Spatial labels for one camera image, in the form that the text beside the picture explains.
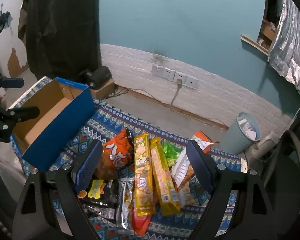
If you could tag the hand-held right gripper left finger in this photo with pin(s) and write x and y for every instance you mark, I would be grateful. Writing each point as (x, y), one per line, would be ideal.
(88, 166)

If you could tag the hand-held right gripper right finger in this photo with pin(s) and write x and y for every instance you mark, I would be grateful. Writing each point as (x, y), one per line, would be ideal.
(198, 166)

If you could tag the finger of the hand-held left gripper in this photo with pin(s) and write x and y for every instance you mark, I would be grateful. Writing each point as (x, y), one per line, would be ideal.
(22, 112)
(13, 82)

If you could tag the white and orange snack bag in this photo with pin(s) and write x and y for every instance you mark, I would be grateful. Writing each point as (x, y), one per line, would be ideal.
(182, 167)

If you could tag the orange chip bag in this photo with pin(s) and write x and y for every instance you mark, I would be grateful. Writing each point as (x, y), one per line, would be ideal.
(115, 155)

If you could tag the black snack packet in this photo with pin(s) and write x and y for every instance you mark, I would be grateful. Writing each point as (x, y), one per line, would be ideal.
(102, 200)

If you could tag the yellow plain snack packet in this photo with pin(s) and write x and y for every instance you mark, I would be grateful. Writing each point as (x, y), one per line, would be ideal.
(162, 180)

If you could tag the blue cardboard box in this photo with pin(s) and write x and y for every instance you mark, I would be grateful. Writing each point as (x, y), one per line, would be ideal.
(65, 130)

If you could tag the silver snack packet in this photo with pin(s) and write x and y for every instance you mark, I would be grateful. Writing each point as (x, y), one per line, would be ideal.
(125, 205)

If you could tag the yellow pictured snack packet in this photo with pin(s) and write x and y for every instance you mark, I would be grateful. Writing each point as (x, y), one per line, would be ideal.
(142, 180)

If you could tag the orange biscuit packet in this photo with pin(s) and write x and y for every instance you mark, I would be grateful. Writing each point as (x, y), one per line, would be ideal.
(187, 195)

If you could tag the green snack packet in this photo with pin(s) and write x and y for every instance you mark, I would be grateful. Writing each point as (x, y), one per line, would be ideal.
(170, 151)

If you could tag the grey waste bin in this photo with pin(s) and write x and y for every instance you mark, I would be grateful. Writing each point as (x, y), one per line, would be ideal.
(237, 140)

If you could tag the blue patterned tablecloth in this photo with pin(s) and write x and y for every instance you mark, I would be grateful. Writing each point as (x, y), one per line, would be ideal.
(110, 120)

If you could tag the white plastic object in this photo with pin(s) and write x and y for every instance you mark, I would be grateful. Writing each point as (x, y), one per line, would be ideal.
(262, 145)

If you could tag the red snack packet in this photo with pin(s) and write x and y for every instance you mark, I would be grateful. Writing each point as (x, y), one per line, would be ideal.
(140, 223)

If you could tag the small brown cardboard box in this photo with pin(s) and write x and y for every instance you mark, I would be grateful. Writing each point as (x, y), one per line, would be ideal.
(105, 90)

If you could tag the black device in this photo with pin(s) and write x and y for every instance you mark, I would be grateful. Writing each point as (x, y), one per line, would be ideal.
(100, 75)

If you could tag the black chair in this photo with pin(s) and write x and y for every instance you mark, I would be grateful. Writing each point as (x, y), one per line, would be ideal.
(285, 180)

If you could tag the silver foil curtain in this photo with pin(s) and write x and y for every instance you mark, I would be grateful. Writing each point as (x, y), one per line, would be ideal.
(290, 50)

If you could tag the cardboard pieces in window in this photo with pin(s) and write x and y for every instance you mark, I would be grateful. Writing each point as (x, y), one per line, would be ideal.
(267, 31)

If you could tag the black wall bracket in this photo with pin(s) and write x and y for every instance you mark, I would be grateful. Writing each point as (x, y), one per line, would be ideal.
(2, 18)

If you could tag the white wall socket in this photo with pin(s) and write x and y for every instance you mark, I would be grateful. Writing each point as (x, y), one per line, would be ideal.
(168, 73)
(157, 70)
(180, 76)
(192, 81)

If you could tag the wooden window frame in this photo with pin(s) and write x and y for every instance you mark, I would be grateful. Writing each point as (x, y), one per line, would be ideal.
(252, 43)

